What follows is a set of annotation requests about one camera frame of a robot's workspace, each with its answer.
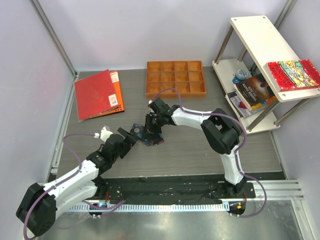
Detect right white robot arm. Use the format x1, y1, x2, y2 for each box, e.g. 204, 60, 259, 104
142, 98, 246, 198

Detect right aluminium frame post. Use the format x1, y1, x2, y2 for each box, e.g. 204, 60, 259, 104
273, 0, 297, 30

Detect red folder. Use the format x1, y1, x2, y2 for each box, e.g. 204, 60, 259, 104
74, 70, 119, 121

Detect dark brown book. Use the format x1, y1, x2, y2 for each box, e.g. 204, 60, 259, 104
233, 73, 276, 110

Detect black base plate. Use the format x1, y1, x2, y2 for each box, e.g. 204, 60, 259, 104
89, 174, 256, 205

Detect blue lidded jar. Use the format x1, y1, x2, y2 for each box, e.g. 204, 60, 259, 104
232, 68, 252, 84

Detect aluminium frame post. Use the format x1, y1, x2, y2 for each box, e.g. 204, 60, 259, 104
273, 0, 297, 30
29, 0, 78, 78

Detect white two-tier shelf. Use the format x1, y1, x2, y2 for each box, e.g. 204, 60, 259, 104
212, 15, 320, 134

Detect bottom stacked books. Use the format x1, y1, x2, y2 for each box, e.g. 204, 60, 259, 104
225, 91, 276, 118

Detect orange notebook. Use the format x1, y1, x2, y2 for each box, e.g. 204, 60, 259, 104
101, 71, 125, 116

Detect aluminium rail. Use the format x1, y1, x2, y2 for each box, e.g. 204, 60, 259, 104
31, 179, 305, 203

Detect left aluminium frame post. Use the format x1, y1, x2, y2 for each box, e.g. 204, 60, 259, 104
29, 0, 78, 78

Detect floral navy necktie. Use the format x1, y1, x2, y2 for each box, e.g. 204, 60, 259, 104
130, 123, 164, 147

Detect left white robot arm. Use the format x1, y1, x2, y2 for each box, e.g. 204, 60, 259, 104
16, 126, 138, 240

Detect red colourful book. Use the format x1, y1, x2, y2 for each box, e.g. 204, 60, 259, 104
267, 59, 320, 92

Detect slotted white cable duct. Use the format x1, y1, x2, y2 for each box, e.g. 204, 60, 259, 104
67, 201, 230, 213

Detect orange wooden compartment tray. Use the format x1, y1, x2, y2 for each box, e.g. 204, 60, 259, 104
145, 60, 207, 99

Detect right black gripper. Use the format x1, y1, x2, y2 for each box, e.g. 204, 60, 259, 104
142, 113, 165, 140

